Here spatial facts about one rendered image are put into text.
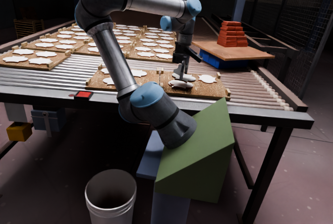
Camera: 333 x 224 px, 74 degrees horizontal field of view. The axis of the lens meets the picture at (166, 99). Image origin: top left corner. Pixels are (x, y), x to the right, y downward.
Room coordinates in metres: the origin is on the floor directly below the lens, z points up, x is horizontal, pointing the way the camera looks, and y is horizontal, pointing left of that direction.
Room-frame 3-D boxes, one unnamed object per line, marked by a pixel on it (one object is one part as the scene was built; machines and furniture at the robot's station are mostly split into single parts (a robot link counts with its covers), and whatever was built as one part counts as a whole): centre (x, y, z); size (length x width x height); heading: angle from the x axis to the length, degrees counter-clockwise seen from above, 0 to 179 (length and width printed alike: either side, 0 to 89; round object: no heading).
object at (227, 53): (1.91, -0.51, 1.03); 0.50 x 0.50 x 0.02; 26
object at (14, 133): (1.00, 0.81, 0.74); 0.09 x 0.08 x 0.24; 91
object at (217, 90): (1.31, -0.15, 0.93); 0.41 x 0.35 x 0.02; 93
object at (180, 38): (1.21, -0.07, 1.23); 0.08 x 0.08 x 0.05
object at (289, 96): (3.12, -0.71, 0.90); 4.04 x 0.06 x 0.10; 1
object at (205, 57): (1.88, -0.45, 0.97); 0.31 x 0.31 x 0.10; 26
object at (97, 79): (1.28, 0.26, 0.93); 0.41 x 0.35 x 0.02; 94
